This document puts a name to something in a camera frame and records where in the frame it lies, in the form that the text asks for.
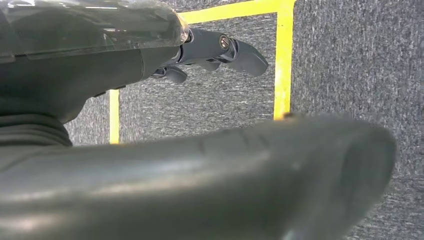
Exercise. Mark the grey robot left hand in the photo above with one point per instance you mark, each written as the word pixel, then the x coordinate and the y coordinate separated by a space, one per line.
pixel 198 185

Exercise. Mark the yellow floor tape square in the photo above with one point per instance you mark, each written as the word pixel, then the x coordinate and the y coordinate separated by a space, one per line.
pixel 284 66

